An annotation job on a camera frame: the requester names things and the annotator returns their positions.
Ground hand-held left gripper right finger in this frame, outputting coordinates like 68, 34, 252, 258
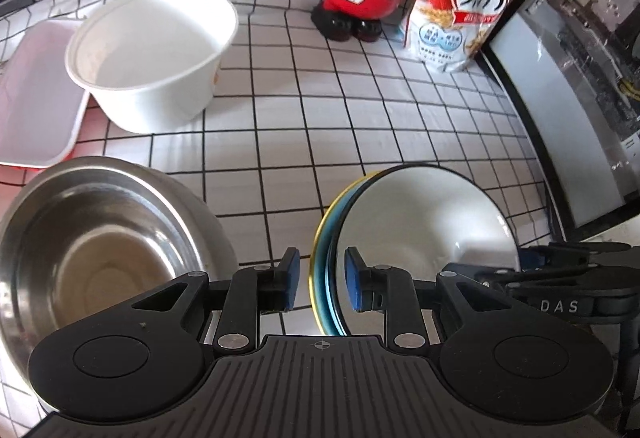
343, 246, 507, 354

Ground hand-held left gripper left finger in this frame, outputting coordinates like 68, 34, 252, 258
131, 247, 302, 355

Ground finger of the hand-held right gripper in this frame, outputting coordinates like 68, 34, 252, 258
472, 265, 597, 291
517, 241, 640, 271

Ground cream bowl yellow rim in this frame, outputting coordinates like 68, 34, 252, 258
309, 171, 382, 337

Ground blue bowl white inside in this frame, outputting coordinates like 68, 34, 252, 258
322, 165, 521, 337

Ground white black checked tablecloth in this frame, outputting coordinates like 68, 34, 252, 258
0, 0, 557, 419

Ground white glass-sided computer case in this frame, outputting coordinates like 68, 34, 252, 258
472, 0, 640, 244

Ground stainless steel bowl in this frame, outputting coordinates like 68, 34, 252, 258
0, 157, 240, 414

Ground white paper bowl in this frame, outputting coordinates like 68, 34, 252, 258
65, 0, 239, 135

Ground white pink rectangular tray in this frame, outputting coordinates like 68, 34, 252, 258
0, 17, 92, 169

